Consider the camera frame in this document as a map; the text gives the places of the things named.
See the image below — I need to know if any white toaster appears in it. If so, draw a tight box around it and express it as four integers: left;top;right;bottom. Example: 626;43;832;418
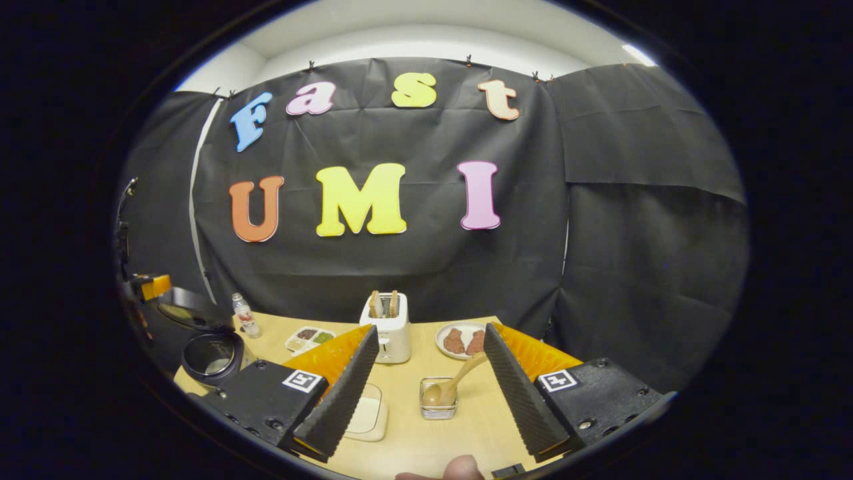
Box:
360;291;412;364

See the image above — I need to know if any clear plastic rice container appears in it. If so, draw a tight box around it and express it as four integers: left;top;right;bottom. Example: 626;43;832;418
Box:
343;383;389;442

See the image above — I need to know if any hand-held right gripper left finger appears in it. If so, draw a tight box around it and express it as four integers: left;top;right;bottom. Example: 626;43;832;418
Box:
198;324;381;464

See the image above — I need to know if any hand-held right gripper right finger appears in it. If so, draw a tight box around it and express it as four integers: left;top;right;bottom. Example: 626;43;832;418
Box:
481;321;677;464

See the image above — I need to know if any white divided seasoning dish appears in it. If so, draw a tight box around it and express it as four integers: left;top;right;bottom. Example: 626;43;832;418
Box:
285;326;337;356

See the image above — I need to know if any ceiling light panel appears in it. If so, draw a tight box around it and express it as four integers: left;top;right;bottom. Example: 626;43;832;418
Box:
623;43;658;67

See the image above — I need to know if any metal wire chopstick holder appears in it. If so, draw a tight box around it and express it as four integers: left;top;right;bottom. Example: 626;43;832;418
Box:
420;377;458;420

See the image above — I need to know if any small clear bottle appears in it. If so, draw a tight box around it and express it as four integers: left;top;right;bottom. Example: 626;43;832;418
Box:
232;293;262;339

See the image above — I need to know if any dark grey rice cooker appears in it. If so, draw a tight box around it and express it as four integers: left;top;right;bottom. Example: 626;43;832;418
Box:
160;287;246;387

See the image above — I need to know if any white round plate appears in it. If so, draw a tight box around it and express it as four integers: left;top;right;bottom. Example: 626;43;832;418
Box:
436;322;488;361

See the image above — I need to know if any white uncooked rice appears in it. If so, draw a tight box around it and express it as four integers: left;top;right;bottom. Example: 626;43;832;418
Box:
347;397;382;434

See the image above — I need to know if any wooden spoon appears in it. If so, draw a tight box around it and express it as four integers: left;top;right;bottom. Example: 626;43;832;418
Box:
423;352;488;407

